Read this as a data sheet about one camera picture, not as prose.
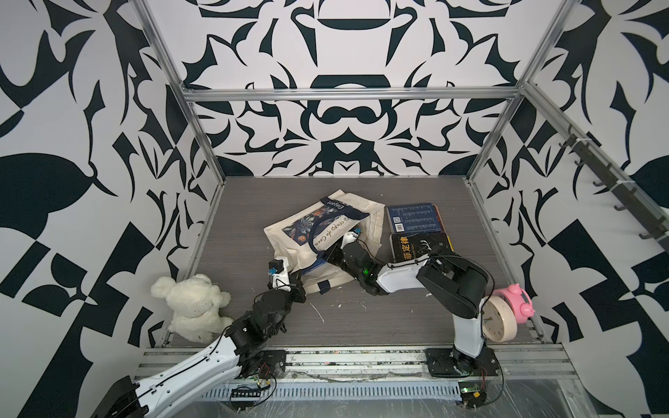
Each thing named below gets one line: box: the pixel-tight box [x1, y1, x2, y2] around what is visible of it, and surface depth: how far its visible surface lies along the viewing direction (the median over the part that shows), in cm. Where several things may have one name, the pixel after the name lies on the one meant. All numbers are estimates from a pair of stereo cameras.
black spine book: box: [390, 231, 454, 263], surface depth 96 cm
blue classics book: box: [386, 202, 446, 234], surface depth 104 cm
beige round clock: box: [481, 295, 518, 344], surface depth 74 cm
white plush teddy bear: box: [150, 274, 234, 344], surface depth 71 cm
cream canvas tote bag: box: [263, 188, 386, 295], surface depth 88 cm
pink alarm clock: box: [491, 283, 535, 324], surface depth 77 cm
